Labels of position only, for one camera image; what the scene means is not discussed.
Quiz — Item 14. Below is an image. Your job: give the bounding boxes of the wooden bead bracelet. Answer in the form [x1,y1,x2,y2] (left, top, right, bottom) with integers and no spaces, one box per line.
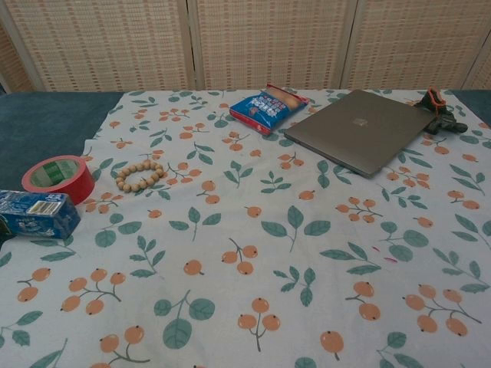
[115,160,166,193]

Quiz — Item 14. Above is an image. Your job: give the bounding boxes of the floral fruit print tablecloth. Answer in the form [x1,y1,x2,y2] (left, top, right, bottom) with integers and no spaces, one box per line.
[0,88,491,368]

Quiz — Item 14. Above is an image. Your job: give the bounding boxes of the blue snack bag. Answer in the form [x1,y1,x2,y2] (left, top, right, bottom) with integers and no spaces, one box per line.
[229,83,311,136]

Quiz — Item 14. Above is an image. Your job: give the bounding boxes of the grey closed laptop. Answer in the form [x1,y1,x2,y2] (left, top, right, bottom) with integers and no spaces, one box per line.
[283,89,438,179]

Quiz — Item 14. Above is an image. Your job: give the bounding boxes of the bamboo folding screen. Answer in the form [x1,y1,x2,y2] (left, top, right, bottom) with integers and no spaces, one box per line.
[0,0,491,94]

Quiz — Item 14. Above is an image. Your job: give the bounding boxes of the red tape roll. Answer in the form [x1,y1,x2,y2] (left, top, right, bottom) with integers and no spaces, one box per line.
[21,154,96,206]

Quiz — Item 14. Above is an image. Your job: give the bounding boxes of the blue printed pack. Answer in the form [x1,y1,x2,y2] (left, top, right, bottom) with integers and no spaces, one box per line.
[0,189,82,246]

